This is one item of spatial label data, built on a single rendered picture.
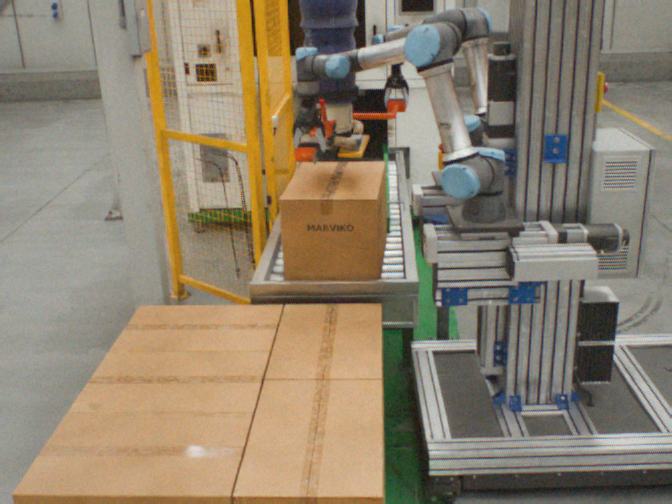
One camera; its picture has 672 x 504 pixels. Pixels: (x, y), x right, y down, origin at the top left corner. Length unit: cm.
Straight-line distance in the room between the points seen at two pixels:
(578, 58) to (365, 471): 147
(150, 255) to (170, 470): 195
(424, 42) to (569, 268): 83
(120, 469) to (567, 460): 152
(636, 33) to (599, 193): 986
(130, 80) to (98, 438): 192
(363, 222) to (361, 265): 19
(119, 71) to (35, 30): 883
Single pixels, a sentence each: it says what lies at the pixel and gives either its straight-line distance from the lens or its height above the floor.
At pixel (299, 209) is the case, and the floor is 91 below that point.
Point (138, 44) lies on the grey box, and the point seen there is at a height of 152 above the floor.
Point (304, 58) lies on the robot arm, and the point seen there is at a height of 154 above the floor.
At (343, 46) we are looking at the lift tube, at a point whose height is 152.
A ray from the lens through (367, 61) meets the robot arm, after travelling 266.
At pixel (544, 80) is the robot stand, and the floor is 146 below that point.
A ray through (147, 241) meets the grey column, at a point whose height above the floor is 54.
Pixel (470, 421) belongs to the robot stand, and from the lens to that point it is 300.
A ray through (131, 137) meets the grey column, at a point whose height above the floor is 108.
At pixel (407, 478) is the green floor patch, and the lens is 305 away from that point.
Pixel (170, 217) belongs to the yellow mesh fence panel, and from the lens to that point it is 450.
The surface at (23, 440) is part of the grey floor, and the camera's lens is 359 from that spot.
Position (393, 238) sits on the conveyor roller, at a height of 55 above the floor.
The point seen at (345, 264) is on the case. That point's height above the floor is 67.
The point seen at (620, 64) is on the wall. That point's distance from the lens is 1237.
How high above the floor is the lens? 185
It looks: 21 degrees down
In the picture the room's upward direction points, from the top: 2 degrees counter-clockwise
